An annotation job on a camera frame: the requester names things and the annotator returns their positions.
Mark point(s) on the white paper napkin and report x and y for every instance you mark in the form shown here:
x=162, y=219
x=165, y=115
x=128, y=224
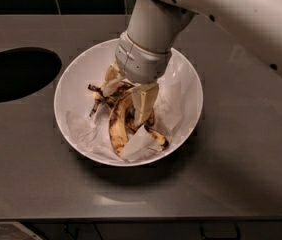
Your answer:
x=89, y=133

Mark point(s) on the black round countertop hole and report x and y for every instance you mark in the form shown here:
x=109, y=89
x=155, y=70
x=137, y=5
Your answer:
x=26, y=70

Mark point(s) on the black drawer handle right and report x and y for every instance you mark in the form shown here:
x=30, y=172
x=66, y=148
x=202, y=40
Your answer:
x=219, y=232

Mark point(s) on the spotted banana peel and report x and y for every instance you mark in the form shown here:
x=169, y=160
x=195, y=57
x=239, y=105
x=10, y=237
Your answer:
x=120, y=121

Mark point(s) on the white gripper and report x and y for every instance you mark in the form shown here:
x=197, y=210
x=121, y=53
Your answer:
x=140, y=63

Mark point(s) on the white ceramic bowl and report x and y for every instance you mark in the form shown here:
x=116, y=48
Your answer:
x=177, y=109

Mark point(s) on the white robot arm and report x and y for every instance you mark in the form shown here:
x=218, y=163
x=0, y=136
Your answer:
x=145, y=48

